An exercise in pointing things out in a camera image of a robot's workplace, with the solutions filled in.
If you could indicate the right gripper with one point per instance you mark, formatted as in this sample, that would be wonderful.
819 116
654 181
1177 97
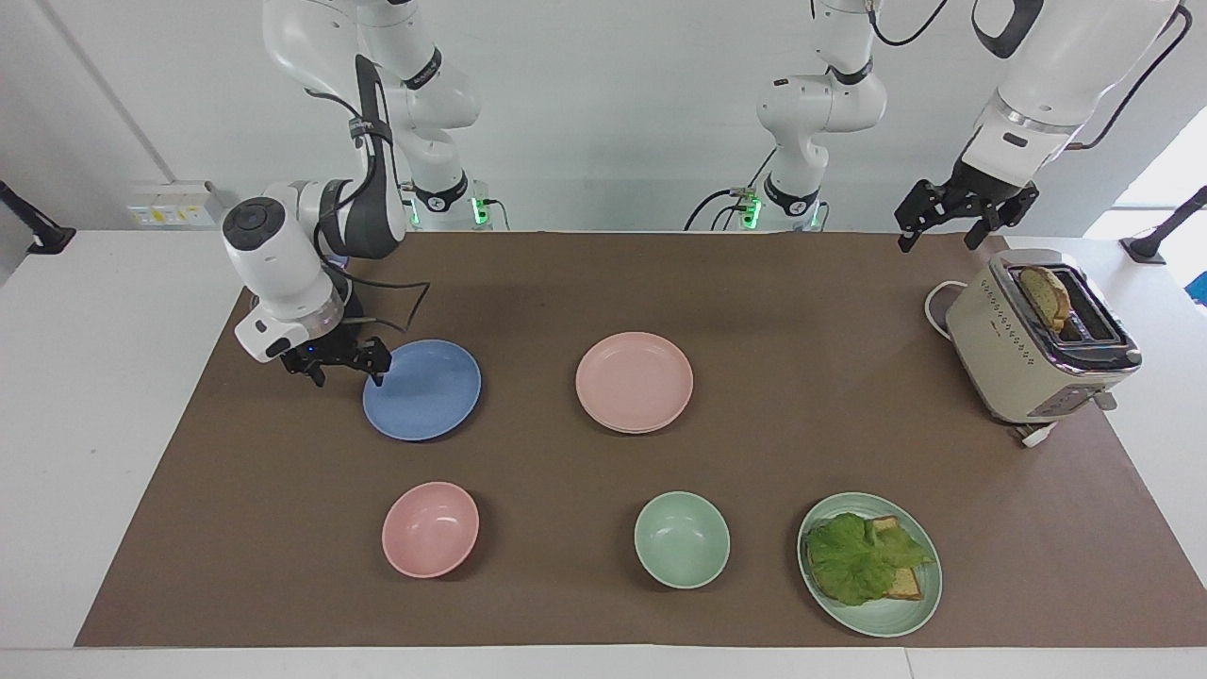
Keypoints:
309 355

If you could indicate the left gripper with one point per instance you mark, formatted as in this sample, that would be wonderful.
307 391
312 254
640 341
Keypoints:
985 193

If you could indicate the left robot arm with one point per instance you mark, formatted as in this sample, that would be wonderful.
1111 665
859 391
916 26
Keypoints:
811 104

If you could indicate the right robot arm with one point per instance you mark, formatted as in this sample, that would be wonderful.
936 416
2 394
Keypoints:
283 273

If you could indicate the blue plate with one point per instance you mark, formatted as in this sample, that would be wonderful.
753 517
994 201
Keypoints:
421 389

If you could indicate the toast slice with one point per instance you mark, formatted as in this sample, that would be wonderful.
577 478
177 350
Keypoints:
907 585
1045 297

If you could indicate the beige toaster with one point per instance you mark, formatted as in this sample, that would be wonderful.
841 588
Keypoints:
1014 358

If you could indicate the pink bowl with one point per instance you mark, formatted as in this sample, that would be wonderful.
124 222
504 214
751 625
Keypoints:
430 529

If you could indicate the black stand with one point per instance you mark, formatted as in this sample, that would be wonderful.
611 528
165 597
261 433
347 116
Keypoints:
1155 243
38 234

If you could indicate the pink plate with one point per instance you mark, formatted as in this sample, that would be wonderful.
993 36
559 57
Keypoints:
634 379

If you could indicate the beige plate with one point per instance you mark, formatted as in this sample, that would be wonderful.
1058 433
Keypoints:
634 431

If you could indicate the green lettuce leaf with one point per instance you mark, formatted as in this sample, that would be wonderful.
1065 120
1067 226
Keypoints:
853 558

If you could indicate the green bowl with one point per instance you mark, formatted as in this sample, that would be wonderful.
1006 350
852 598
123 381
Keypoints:
682 539

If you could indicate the green plate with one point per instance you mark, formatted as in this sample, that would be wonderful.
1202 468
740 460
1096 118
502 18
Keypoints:
886 618

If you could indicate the white wall socket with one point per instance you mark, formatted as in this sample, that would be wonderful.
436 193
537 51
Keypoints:
174 206

